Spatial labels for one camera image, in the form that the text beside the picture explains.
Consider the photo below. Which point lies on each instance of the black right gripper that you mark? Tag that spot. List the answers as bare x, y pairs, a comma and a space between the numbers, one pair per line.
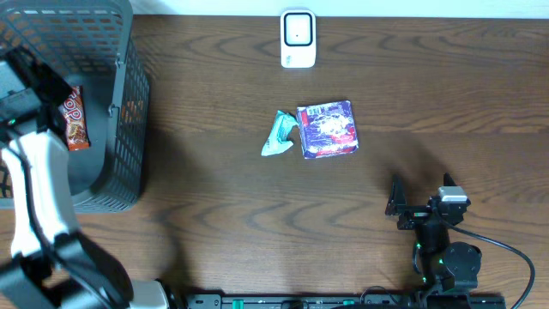
397, 206

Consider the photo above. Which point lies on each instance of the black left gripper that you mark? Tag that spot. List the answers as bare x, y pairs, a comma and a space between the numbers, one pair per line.
33, 81

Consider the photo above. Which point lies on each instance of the red Top chocolate bar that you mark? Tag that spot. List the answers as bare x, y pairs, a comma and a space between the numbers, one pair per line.
74, 114

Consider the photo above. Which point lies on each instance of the purple snack packet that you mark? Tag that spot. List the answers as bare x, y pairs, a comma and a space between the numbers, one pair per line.
327, 129

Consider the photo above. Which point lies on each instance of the mint green snack wrapper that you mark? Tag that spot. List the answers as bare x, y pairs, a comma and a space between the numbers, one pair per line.
277, 141

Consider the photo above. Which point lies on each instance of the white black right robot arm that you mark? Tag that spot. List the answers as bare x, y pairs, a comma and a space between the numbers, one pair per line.
446, 266

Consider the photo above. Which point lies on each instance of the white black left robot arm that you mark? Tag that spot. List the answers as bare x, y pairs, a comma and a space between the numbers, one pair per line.
53, 263

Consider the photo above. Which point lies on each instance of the grey plastic mesh basket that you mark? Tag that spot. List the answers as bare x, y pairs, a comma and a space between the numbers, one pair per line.
88, 43

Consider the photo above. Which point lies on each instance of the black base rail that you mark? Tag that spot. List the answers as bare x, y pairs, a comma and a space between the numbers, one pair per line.
217, 301

